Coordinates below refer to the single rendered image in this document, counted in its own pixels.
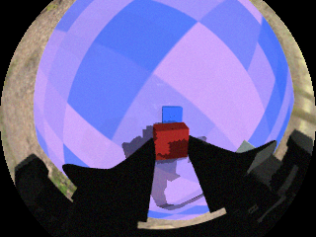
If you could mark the red block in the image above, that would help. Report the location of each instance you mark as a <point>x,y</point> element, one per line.
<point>170,140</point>

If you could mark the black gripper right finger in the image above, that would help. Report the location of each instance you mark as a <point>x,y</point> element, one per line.
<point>220,172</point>

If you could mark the blue block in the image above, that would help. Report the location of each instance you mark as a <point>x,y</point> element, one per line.
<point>171,114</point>

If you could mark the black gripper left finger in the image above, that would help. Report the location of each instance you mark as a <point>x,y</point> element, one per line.
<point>129,182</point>

